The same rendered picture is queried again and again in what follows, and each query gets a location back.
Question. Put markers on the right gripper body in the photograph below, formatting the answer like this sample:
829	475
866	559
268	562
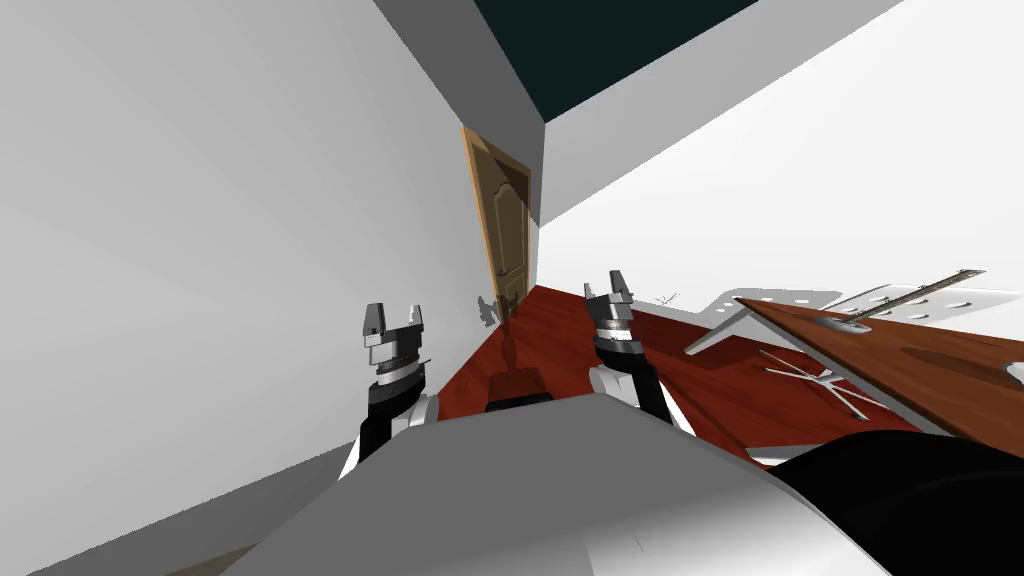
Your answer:
610	308

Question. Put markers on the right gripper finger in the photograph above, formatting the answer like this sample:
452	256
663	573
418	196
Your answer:
590	291
620	283

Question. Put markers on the grey desk lamp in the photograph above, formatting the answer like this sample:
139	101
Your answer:
848	322

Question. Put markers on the brown wooden door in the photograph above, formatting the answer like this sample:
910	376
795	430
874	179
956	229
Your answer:
502	224

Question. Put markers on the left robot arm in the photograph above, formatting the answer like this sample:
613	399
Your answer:
390	404

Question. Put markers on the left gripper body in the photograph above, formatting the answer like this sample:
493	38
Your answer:
398	346

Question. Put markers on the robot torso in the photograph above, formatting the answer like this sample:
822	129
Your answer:
520	496

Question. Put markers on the brown wooden desk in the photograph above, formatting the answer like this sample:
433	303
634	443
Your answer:
920	364

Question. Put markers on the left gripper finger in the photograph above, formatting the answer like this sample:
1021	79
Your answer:
374	322
415	318

